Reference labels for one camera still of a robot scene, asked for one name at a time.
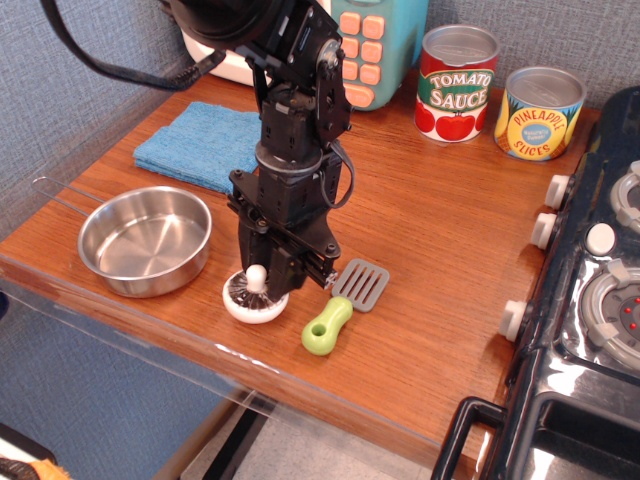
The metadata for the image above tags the white stove knob lower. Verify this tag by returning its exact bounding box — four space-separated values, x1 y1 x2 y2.
498 300 527 342

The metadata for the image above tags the white stove knob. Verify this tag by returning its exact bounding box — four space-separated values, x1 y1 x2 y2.
530 213 557 250
545 175 571 210
498 300 527 342

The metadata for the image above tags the white stove knob middle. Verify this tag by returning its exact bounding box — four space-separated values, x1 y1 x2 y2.
530 213 557 250

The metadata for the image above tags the teal toy microwave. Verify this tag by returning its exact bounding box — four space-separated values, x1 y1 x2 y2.
171 1 428 119

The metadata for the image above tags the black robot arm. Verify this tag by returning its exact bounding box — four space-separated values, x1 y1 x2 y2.
170 1 353 301

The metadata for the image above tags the stainless steel pan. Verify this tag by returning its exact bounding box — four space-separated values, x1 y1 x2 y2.
32 176 213 299

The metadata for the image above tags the tomato sauce can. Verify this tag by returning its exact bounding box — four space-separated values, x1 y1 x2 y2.
414 24 500 143

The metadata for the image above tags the white brown toy mushroom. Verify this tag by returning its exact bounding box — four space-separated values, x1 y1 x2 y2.
222 264 289 324

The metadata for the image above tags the blue folded cloth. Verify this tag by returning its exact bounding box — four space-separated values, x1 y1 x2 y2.
134 102 261 194

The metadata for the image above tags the yellow object bottom corner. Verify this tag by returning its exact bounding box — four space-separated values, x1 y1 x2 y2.
1 457 71 480

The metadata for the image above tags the clear acrylic table guard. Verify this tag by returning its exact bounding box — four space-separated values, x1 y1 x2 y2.
1 255 510 459

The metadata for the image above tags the black toy stove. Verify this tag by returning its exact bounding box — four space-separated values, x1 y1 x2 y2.
432 87 639 479

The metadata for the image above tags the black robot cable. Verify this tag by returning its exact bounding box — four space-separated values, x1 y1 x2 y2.
38 0 227 93

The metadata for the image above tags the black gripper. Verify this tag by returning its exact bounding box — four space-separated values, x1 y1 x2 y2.
229 152 342 301

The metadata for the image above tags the green grey toy spatula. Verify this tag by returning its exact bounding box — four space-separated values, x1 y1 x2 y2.
301 259 390 356

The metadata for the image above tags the white stove knob upper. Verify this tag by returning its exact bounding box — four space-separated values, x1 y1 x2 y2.
545 175 571 210

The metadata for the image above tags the pineapple slices can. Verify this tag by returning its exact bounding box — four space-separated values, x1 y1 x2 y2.
494 66 587 162

